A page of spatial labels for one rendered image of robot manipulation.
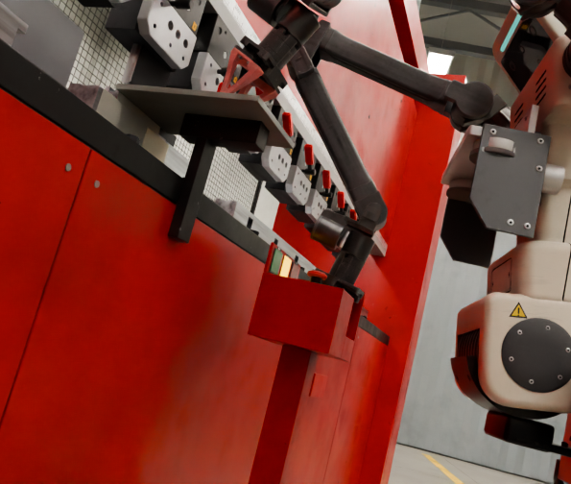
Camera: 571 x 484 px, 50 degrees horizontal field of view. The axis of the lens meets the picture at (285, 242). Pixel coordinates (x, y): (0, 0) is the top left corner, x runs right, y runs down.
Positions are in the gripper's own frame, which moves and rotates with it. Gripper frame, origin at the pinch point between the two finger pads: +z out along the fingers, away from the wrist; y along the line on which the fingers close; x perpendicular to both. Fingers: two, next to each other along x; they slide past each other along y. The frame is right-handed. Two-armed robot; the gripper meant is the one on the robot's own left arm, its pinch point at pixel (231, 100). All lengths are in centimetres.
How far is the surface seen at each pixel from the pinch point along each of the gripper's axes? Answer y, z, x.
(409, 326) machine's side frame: -215, 3, 9
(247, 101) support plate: 9.1, -0.1, 9.0
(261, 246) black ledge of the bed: -35.7, 16.3, 5.9
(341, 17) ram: -75, -51, -45
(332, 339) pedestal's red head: -20.5, 19.3, 35.8
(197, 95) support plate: 9.4, 4.1, 1.4
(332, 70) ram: -79, -37, -37
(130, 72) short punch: 5.3, 8.0, -15.8
